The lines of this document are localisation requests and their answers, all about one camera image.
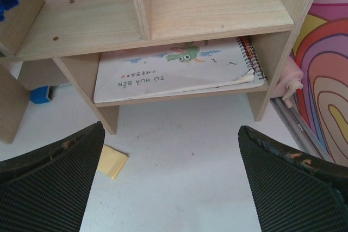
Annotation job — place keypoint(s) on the light wooden bookshelf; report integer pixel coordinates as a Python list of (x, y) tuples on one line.
[(74, 33)]

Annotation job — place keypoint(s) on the blue pencil sharpener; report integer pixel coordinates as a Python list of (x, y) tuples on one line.
[(42, 95)]

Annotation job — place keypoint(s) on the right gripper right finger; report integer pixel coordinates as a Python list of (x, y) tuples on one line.
[(292, 190)]

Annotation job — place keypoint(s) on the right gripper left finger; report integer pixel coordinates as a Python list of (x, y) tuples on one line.
[(48, 188)]

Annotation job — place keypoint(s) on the yellow sticky note pad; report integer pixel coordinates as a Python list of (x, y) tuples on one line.
[(111, 162)]

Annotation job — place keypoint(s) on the spiral bound drawing notebook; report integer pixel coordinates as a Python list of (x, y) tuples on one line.
[(175, 69)]

